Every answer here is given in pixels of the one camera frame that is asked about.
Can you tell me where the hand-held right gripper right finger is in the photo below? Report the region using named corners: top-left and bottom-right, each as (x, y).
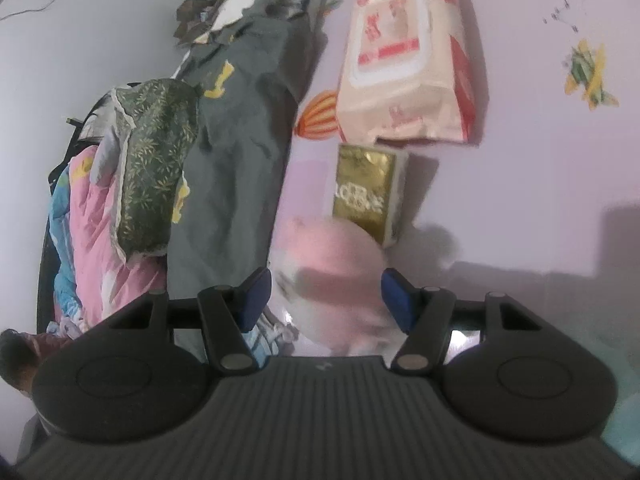
top-left (381, 268), bottom-right (543, 374)

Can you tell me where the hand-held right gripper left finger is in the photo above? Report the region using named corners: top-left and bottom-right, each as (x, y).
top-left (102, 266), bottom-right (273, 374)

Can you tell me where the pink plush toy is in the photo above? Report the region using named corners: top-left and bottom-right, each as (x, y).
top-left (270, 215), bottom-right (396, 356)

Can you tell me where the pink red wet wipes pack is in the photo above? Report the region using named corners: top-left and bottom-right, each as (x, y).
top-left (336, 0), bottom-right (478, 145)

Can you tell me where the gold tissue pack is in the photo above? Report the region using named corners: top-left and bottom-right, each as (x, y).
top-left (331, 143), bottom-right (410, 250)

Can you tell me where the grey blanket with yellow print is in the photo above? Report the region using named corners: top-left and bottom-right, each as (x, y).
top-left (167, 7), bottom-right (313, 356)

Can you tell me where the green leaf-print pillow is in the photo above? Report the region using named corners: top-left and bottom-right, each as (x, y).
top-left (92, 77), bottom-right (201, 263)

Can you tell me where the pink and blue quilt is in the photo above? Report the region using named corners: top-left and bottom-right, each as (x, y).
top-left (47, 145), bottom-right (171, 341)

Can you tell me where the pink printed mat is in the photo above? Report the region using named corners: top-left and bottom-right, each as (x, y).
top-left (270, 0), bottom-right (640, 361)

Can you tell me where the cluttered cardboard box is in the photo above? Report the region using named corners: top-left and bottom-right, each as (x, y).
top-left (172, 0), bottom-right (226, 43)

